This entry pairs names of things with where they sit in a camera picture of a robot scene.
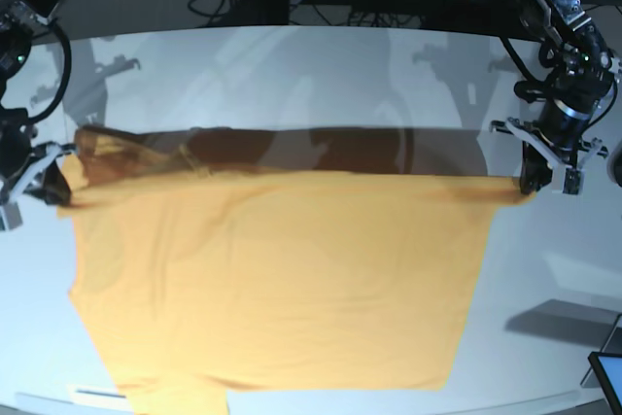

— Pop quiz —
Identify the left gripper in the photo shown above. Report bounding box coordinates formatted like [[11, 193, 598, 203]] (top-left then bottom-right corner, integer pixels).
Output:
[[490, 99, 608, 195]]

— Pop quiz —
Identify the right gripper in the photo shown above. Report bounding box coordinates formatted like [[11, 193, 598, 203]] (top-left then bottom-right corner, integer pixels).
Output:
[[1, 109, 77, 231]]

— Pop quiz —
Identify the yellow T-shirt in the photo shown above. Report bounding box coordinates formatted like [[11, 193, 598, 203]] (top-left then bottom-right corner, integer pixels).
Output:
[[59, 127, 525, 414]]

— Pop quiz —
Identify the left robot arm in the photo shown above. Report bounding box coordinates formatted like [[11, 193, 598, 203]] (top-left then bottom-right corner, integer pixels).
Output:
[[490, 0, 621, 195]]

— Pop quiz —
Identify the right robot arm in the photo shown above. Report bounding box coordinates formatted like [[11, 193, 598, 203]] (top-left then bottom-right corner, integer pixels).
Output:
[[1, 0, 77, 231]]

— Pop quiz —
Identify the dark round object at edge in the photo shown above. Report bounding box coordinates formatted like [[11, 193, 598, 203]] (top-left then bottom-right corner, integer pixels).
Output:
[[607, 142, 622, 187]]

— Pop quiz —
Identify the tablet screen on stand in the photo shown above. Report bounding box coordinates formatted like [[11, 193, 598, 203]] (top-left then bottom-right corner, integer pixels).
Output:
[[580, 312, 622, 411]]

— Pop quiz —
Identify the white label strip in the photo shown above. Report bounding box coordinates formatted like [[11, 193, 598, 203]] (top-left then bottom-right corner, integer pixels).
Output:
[[67, 384, 126, 407]]

